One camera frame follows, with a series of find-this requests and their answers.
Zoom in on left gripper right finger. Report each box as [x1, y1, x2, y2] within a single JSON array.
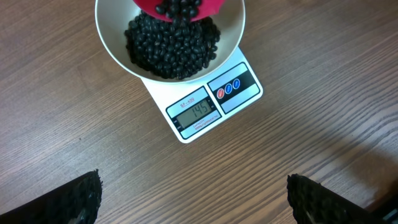
[[287, 174, 386, 224]]

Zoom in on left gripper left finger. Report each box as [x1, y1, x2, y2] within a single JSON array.
[[1, 169, 103, 224]]

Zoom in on black beans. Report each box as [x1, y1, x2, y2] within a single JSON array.
[[124, 0, 221, 80]]

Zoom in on pink measuring scoop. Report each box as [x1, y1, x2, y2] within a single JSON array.
[[133, 0, 224, 22]]

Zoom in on white digital kitchen scale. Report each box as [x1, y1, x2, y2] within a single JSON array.
[[143, 48, 263, 144]]

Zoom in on white bowl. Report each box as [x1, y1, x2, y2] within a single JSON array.
[[95, 0, 246, 85]]

